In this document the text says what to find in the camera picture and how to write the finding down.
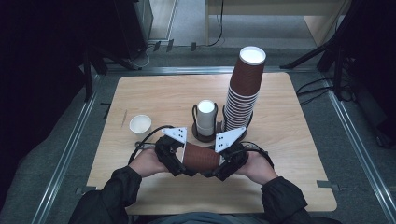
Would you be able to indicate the white paper cup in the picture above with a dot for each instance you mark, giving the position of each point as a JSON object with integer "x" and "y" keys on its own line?
{"x": 140, "y": 124}

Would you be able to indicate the metal floor rail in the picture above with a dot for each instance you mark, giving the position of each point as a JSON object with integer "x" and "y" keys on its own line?
{"x": 186, "y": 70}
{"x": 65, "y": 155}
{"x": 361, "y": 155}

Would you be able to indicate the stack of white cups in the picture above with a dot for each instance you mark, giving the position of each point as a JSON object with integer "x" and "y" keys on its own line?
{"x": 206, "y": 116}

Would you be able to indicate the black tripod stand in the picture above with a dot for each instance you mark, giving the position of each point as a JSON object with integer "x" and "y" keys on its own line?
{"x": 330, "y": 43}

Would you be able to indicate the light wooden furniture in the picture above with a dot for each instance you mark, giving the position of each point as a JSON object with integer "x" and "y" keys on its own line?
{"x": 317, "y": 18}

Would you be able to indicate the grey tape marker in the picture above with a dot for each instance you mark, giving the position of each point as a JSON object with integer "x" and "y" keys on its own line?
{"x": 327, "y": 184}
{"x": 84, "y": 189}

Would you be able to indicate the black cabinet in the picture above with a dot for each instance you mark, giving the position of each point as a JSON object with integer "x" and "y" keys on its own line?
{"x": 134, "y": 28}

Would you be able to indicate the person's torso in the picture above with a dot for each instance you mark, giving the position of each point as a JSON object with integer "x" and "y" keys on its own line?
{"x": 199, "y": 217}

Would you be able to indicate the black metal stand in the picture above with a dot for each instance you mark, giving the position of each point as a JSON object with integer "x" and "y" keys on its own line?
{"x": 88, "y": 77}

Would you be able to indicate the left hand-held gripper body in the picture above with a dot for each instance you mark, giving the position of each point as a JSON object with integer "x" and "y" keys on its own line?
{"x": 168, "y": 152}

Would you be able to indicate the person's left hand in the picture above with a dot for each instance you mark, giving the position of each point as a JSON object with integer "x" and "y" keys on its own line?
{"x": 146, "y": 163}

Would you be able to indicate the person's right hand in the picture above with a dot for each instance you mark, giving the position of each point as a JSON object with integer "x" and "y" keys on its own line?
{"x": 260, "y": 168}

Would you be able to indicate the brown ribbed paper cup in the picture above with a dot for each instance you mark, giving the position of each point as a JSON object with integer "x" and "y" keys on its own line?
{"x": 200, "y": 158}

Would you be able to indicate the stack of brown cups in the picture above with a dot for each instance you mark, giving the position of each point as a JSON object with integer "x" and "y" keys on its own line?
{"x": 246, "y": 81}

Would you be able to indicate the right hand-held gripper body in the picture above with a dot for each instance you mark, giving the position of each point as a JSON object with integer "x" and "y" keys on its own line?
{"x": 235, "y": 158}

